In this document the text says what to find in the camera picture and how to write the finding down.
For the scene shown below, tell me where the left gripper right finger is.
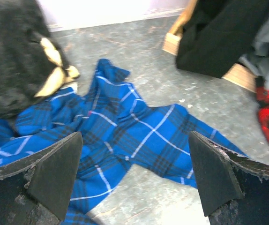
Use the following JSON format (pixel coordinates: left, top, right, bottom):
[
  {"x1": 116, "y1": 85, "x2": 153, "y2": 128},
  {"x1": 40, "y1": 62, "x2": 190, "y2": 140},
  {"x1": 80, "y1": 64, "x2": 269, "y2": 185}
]
[{"x1": 188, "y1": 131, "x2": 269, "y2": 225}]

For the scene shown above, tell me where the blue plaid shirt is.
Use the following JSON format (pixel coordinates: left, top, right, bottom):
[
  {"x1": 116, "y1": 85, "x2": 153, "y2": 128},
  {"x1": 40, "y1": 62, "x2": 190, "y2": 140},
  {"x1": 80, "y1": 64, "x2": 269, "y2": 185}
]
[{"x1": 0, "y1": 59, "x2": 239, "y2": 225}]

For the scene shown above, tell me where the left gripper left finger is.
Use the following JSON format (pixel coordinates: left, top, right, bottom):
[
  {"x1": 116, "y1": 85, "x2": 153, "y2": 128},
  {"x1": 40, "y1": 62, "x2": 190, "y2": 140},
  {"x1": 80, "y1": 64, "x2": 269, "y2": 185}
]
[{"x1": 0, "y1": 132, "x2": 82, "y2": 225}]

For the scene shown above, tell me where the black hanging garment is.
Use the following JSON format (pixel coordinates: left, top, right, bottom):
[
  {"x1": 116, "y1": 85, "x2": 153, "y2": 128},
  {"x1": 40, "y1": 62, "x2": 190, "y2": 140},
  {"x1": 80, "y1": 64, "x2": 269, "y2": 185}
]
[{"x1": 176, "y1": 0, "x2": 269, "y2": 78}]

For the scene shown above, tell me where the black flower-print garment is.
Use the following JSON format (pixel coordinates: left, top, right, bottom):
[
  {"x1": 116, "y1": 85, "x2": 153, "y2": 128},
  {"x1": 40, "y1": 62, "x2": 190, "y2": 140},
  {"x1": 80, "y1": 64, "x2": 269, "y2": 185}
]
[{"x1": 0, "y1": 0, "x2": 80, "y2": 119}]

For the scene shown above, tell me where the wooden clothes rack frame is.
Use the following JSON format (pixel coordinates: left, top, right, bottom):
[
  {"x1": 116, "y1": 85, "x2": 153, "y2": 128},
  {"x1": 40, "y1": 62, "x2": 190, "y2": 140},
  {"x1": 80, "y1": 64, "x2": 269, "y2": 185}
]
[{"x1": 162, "y1": 0, "x2": 256, "y2": 92}]

